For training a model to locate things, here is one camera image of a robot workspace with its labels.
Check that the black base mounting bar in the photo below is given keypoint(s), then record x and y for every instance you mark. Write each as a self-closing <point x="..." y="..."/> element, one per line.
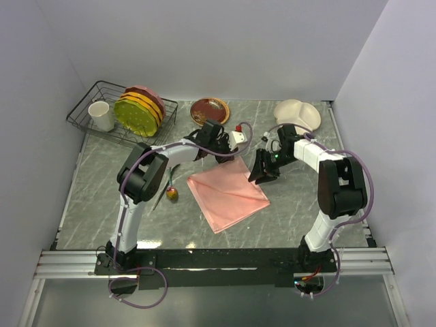
<point x="156" y="268"/>

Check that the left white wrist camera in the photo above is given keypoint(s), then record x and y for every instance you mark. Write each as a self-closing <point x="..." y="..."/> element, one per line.
<point x="237" y="138"/>

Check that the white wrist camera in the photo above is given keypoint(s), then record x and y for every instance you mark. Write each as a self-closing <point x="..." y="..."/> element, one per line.
<point x="237" y="138"/>
<point x="270" y="144"/>

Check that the black utensil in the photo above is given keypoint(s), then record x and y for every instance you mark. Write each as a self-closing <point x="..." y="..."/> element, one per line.
<point x="167" y="185"/>

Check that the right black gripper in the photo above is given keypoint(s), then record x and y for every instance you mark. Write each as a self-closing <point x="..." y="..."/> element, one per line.
<point x="261" y="156"/>

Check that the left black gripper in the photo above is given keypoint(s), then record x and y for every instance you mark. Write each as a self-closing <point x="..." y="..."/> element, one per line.
<point x="222" y="159"/>

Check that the iridescent metal spoon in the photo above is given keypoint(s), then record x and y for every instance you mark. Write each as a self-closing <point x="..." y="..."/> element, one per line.
<point x="171" y="191"/>

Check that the cream divided plate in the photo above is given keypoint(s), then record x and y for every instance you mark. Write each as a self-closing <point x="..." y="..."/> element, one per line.
<point x="299" y="113"/>

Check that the dark pink plate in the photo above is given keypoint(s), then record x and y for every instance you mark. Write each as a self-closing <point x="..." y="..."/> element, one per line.
<point x="149" y="93"/>

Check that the black wire dish rack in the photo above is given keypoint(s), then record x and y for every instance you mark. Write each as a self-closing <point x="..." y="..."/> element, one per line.
<point x="109" y="92"/>

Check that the dark red decorated plate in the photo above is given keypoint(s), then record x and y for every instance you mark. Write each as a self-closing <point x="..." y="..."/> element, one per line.
<point x="209" y="108"/>

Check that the green polka dot plate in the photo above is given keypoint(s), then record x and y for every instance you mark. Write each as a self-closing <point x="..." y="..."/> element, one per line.
<point x="135" y="117"/>

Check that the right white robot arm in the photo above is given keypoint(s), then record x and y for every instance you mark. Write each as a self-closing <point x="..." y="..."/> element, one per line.
<point x="341" y="187"/>

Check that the orange plate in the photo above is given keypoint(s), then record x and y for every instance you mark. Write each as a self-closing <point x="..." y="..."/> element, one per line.
<point x="147" y="102"/>

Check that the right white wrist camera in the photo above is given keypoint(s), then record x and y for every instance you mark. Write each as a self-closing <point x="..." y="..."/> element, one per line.
<point x="270" y="144"/>

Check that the pink satin napkin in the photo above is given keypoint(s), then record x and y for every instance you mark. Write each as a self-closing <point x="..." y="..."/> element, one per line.
<point x="225" y="196"/>

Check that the aluminium frame rail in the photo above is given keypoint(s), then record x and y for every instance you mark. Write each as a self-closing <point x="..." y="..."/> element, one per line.
<point x="81" y="264"/>

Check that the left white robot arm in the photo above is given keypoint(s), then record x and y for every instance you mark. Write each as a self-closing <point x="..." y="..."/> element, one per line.
<point x="140" y="177"/>

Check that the white cup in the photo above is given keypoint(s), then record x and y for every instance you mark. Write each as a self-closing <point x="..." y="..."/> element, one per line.
<point x="102" y="115"/>

